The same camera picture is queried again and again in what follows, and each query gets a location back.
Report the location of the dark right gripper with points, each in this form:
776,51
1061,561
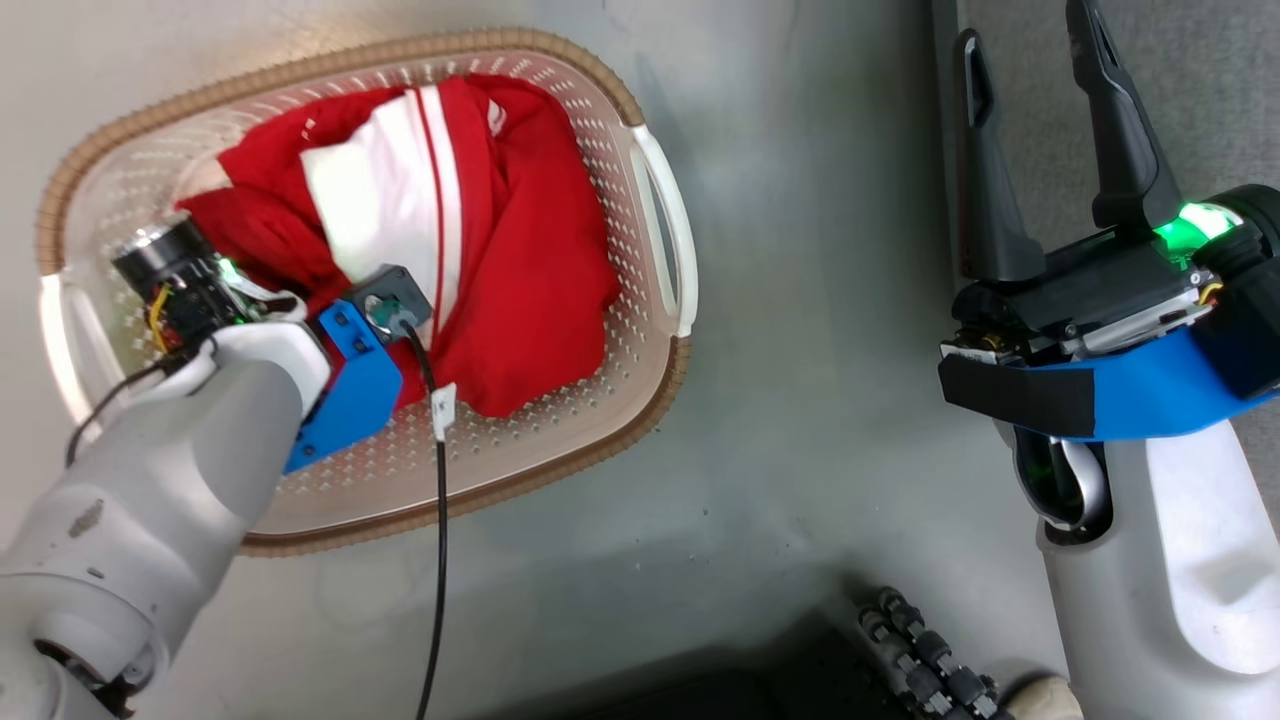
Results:
1110,290

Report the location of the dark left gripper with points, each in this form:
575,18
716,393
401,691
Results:
185,290

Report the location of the red and white garment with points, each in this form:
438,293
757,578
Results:
520,250

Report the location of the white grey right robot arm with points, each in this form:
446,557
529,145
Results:
1200,550

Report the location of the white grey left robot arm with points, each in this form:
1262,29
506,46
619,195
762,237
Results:
150,500

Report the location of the grey fabric seat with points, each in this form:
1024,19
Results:
1220,90

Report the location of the white perforated basket brown rim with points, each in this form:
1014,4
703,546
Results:
560,430

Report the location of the left wrist camera blue mount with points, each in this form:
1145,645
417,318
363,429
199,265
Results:
350,390

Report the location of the wrist camera blue mount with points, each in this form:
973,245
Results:
1140,395
350,390

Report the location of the right wrist camera blue mount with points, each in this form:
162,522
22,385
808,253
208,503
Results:
1140,395

